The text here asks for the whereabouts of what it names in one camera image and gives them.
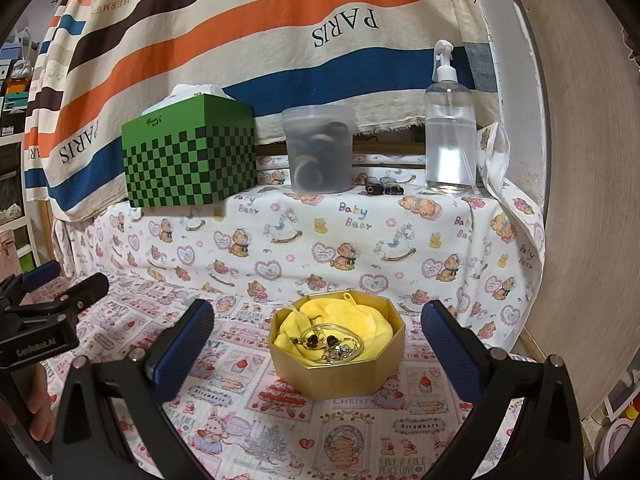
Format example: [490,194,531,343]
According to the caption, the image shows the gold octagonal box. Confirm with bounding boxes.
[269,289,406,402]

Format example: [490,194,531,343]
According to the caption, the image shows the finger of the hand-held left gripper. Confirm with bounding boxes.
[20,260,62,294]
[62,273,111,314]

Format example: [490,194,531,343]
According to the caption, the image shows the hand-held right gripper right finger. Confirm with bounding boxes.
[421,299,586,480]

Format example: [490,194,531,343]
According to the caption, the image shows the wood grain cabinet panel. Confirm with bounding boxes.
[517,0,640,423]

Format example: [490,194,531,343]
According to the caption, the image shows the pile of hair ties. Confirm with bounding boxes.
[290,121,352,191]

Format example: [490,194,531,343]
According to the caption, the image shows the black stud earrings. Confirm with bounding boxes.
[304,332,339,351]

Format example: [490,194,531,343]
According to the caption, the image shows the bear print cloth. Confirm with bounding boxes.
[52,122,547,352]

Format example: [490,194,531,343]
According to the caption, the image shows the clear lidded plastic container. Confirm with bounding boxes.
[281,105,357,194]

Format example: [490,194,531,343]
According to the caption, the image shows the round pink plate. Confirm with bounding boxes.
[599,416,637,467]

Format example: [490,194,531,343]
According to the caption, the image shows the green checkered tissue box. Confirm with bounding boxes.
[121,92,258,209]

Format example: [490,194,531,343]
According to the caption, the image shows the yellow cloth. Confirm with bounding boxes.
[278,295,394,367]

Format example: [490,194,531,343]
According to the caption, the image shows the person's left hand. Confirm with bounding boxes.
[0,360,57,444]

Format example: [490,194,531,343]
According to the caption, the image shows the stack of shoe boxes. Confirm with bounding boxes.
[0,42,33,137]

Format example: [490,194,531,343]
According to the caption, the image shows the white storage shelf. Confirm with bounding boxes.
[0,132,57,281]

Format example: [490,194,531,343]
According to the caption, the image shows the bracelet with charms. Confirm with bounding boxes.
[298,324,364,362]

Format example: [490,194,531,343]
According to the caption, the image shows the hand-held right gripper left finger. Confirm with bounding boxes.
[51,298,216,480]

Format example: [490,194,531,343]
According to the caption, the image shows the striped cloth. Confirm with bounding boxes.
[22,0,501,224]

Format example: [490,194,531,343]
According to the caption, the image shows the strawberry print tablecloth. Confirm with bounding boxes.
[30,272,551,480]

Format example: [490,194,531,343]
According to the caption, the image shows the white tissue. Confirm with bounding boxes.
[142,83,234,117]

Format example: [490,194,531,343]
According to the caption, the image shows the clear spray bottle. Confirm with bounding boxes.
[424,40,478,195]

